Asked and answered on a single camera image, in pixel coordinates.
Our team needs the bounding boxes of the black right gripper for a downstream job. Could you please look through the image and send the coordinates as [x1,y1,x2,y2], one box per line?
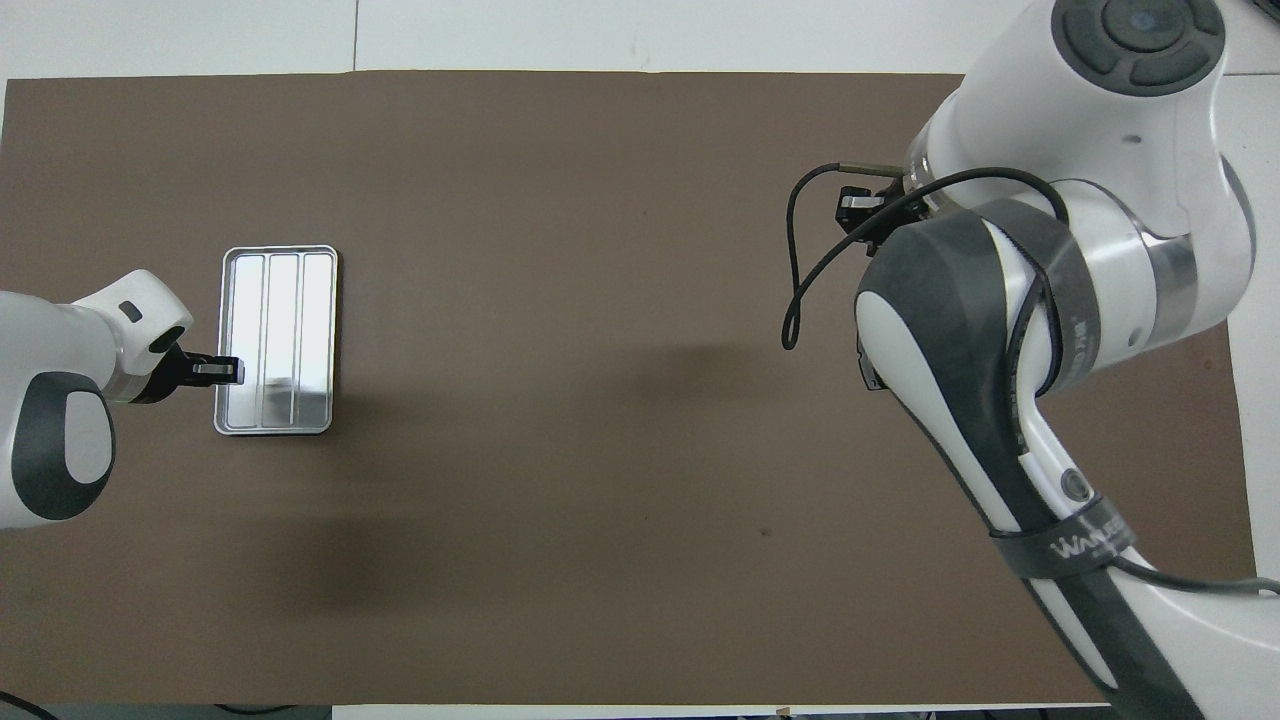
[838,178,916,234]

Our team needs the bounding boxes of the silver metal tray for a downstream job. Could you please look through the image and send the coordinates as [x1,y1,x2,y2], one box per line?
[213,245,340,438]

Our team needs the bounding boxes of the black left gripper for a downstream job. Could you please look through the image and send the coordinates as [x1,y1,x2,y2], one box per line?
[135,345,246,405]

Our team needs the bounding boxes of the brown table mat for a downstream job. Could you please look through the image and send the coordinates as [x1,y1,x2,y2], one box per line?
[0,70,1259,706]

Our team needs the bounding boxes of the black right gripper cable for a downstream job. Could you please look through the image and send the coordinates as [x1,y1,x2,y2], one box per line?
[782,160,1280,598]

